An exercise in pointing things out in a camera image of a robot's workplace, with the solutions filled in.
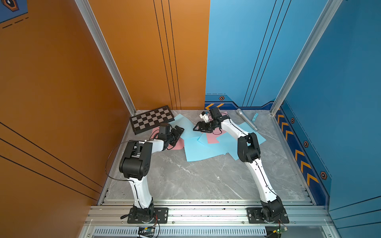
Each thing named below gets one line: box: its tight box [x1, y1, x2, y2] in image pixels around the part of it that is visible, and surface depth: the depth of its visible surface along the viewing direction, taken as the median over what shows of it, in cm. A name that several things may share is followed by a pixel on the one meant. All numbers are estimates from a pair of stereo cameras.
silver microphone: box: [236, 108, 259, 132], surface depth 115 cm
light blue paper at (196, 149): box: [183, 136, 228, 162], surface depth 98 cm
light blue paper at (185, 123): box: [168, 113, 203, 138], surface depth 111 cm
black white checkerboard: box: [129, 105, 175, 135], surface depth 114 cm
